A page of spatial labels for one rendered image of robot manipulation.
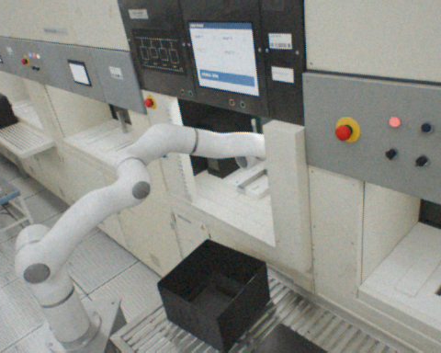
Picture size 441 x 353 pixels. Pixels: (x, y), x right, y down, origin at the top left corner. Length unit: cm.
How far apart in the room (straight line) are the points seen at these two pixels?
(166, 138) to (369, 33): 65
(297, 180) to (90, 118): 226
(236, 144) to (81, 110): 200
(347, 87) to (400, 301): 68
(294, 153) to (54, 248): 77
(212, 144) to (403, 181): 60
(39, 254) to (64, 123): 193
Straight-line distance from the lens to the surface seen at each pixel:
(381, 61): 100
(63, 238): 132
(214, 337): 135
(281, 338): 127
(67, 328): 154
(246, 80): 125
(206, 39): 135
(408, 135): 100
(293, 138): 113
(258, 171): 197
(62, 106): 311
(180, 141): 127
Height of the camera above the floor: 187
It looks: 29 degrees down
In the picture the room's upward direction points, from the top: 10 degrees counter-clockwise
